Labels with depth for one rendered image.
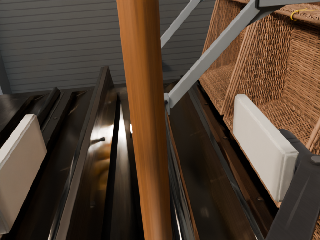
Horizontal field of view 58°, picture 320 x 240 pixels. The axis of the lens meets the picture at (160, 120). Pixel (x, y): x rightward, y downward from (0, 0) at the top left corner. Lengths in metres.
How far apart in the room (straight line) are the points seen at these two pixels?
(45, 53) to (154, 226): 3.49
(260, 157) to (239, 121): 0.03
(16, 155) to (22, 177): 0.01
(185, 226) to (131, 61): 0.21
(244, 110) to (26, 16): 3.59
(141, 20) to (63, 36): 3.43
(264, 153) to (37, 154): 0.13
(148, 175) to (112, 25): 3.31
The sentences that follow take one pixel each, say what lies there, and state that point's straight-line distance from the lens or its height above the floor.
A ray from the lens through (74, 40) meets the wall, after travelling 3.62.
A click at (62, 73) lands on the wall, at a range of 3.73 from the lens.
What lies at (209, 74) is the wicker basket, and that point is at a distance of 1.82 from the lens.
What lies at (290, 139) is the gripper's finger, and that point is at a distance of 0.17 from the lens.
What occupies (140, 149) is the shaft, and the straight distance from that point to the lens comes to 0.25.
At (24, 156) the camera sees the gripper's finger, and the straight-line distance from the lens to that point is 0.18.
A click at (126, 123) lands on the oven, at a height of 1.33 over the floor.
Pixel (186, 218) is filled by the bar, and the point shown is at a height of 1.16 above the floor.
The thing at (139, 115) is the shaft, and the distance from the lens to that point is 0.23.
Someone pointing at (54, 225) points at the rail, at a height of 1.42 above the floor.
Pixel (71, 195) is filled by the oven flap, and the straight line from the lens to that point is 0.79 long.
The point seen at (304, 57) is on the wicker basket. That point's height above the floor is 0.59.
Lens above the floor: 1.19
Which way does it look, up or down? 3 degrees down
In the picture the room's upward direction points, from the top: 96 degrees counter-clockwise
